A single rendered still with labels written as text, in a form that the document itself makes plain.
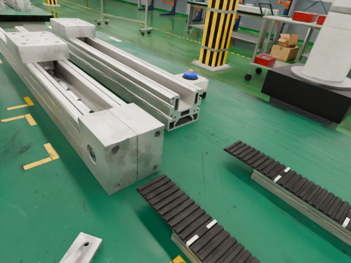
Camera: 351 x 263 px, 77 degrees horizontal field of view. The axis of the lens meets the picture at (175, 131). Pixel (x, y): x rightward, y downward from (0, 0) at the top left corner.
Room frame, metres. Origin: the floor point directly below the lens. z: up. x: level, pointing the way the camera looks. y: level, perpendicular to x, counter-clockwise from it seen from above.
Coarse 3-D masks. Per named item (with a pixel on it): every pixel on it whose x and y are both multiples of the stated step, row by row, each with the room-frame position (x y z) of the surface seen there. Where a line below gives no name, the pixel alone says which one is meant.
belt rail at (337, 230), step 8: (256, 176) 0.30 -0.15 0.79; (264, 176) 0.29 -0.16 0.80; (264, 184) 0.28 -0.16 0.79; (272, 184) 0.28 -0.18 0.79; (272, 192) 0.27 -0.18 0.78; (280, 192) 0.27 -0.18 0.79; (288, 192) 0.26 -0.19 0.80; (288, 200) 0.25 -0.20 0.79; (296, 200) 0.25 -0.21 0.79; (296, 208) 0.24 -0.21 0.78; (304, 208) 0.24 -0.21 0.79; (312, 208) 0.23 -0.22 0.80; (312, 216) 0.23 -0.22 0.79; (320, 216) 0.23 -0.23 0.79; (320, 224) 0.22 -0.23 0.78; (328, 224) 0.21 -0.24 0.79; (336, 224) 0.21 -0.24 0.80; (336, 232) 0.20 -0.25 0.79; (344, 232) 0.20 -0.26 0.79; (344, 240) 0.20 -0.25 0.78
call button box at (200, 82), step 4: (180, 76) 0.63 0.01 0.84; (200, 76) 0.65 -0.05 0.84; (188, 80) 0.61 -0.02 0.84; (192, 80) 0.61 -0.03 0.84; (196, 80) 0.62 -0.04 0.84; (200, 80) 0.62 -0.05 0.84; (204, 80) 0.62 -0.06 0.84; (196, 84) 0.60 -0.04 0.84; (200, 84) 0.61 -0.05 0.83; (204, 84) 0.62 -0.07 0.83; (204, 88) 0.62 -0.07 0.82; (204, 92) 0.63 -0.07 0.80; (200, 96) 0.62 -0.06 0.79; (204, 96) 0.63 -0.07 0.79
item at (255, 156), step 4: (252, 152) 0.34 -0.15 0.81; (256, 152) 0.34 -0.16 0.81; (260, 152) 0.34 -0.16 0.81; (248, 156) 0.32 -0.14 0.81; (252, 156) 0.33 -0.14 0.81; (256, 156) 0.33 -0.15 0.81; (260, 156) 0.33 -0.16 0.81; (244, 160) 0.31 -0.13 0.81; (248, 160) 0.31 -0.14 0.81; (252, 160) 0.31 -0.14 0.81; (256, 160) 0.32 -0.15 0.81; (248, 164) 0.30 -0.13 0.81
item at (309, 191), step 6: (306, 186) 0.26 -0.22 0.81; (312, 186) 0.27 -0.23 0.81; (318, 186) 0.27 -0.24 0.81; (300, 192) 0.25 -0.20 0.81; (306, 192) 0.25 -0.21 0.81; (312, 192) 0.25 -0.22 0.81; (318, 192) 0.26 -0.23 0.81; (300, 198) 0.24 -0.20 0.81; (306, 198) 0.24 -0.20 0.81; (312, 198) 0.24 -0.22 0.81
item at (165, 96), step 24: (72, 48) 0.80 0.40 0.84; (96, 48) 0.83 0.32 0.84; (96, 72) 0.67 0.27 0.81; (120, 72) 0.57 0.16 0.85; (144, 72) 0.61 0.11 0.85; (120, 96) 0.57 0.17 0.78; (144, 96) 0.49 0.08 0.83; (168, 96) 0.43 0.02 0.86; (192, 96) 0.48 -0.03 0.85; (168, 120) 0.42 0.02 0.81; (192, 120) 0.48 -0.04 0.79
